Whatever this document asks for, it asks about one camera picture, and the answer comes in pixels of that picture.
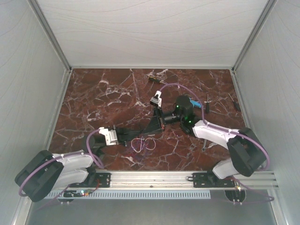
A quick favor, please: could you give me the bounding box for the blue wire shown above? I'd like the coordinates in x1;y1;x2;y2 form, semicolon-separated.
126;140;153;162

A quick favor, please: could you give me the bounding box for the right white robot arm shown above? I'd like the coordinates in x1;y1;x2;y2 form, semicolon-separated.
143;91;270;187

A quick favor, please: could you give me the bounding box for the white wire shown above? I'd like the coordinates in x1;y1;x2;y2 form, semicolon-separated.
131;134;157;153

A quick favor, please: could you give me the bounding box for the silver wrench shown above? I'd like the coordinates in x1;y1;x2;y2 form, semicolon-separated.
202;140;207;151

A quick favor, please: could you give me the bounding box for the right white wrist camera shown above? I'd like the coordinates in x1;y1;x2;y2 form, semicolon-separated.
150;90;162;107

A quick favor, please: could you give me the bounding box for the blue toy drill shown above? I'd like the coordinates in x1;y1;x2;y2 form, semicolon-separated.
190;99;202;108

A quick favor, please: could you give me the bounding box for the black yellow screwdriver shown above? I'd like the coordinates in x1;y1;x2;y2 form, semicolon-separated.
148;76;166;84

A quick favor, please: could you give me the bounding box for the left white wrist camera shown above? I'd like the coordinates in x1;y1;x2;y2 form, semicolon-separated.
98;127;119;146

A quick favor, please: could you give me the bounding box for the small black screwdriver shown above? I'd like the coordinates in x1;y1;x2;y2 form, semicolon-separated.
229;94;241;112

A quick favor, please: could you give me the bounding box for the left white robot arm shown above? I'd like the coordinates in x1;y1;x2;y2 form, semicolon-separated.
15;127;144;203

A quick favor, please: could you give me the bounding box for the right black mount plate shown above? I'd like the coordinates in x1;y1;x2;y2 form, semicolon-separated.
187;172;235;188

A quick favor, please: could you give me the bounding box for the grey slotted cable duct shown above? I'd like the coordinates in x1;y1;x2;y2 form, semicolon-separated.
58;189;211;200

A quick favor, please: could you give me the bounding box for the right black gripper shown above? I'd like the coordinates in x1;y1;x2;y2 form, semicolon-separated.
142;106;183;135

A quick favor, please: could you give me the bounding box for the black mount plate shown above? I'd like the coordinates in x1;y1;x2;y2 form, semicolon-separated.
87;172;111;188
187;172;235;188

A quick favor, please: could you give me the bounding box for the left black mount plate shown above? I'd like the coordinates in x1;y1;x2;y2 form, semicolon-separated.
87;172;111;188

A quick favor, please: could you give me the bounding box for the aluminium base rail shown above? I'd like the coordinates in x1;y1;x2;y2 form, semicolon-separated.
69;170;278;190

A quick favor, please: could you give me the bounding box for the small circuit board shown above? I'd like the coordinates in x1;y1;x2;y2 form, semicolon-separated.
78;189;94;196

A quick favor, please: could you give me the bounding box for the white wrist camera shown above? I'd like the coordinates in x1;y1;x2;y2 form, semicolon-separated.
98;127;119;146
150;90;162;107

